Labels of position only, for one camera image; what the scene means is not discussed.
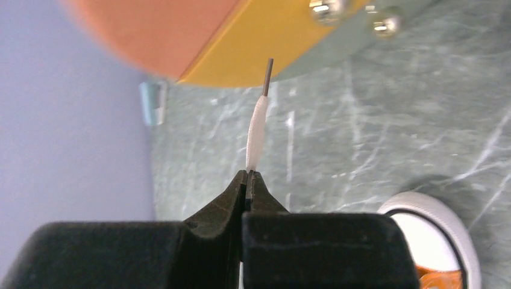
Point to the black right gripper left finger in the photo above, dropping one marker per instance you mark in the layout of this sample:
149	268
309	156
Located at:
202	251

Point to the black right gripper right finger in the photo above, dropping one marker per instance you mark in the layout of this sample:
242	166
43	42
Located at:
320	250

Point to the white shoelace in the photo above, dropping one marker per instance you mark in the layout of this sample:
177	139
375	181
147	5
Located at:
256	130

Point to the orange canvas sneaker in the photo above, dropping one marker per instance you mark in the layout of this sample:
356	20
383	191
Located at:
439	242

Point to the light blue eraser block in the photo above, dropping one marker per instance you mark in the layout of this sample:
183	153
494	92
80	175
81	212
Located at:
153	95

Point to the round cream drawer cabinet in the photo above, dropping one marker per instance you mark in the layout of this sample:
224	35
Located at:
227	43

